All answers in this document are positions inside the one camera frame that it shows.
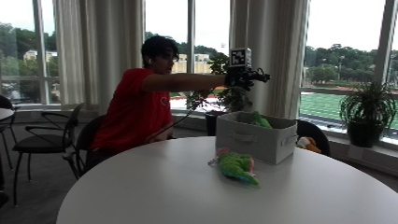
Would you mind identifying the white marker cube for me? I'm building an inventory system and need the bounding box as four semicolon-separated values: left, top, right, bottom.
229;47;254;68

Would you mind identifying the white curtain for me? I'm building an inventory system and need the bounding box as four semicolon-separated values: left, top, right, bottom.
229;0;311;120
52;0;146;116

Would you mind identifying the leafy potted plant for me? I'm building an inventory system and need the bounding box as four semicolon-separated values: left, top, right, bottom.
185;52;254;137

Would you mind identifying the white fabric storage box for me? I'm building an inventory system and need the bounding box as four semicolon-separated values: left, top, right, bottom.
214;111;299;165

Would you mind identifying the black chair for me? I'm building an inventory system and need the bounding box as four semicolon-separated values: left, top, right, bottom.
294;119;331;158
0;94;21;171
62;115;106;180

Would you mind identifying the orange white plush toy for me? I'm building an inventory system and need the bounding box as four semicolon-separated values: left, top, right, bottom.
294;136;322;154

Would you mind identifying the spiky potted plant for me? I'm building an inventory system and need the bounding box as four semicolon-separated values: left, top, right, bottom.
338;81;398;148

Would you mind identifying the green rainbow plush toy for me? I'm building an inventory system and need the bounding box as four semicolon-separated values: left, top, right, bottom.
207;147;261;188

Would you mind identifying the the person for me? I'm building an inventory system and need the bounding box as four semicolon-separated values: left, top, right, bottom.
84;35;273;173

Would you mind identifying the black armchair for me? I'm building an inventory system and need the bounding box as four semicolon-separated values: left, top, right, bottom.
10;102;85;207

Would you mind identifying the white round table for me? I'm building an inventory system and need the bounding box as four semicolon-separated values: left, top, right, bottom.
0;106;16;123

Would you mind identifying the black cable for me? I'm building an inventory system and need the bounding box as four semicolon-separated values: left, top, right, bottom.
144;106;199;145

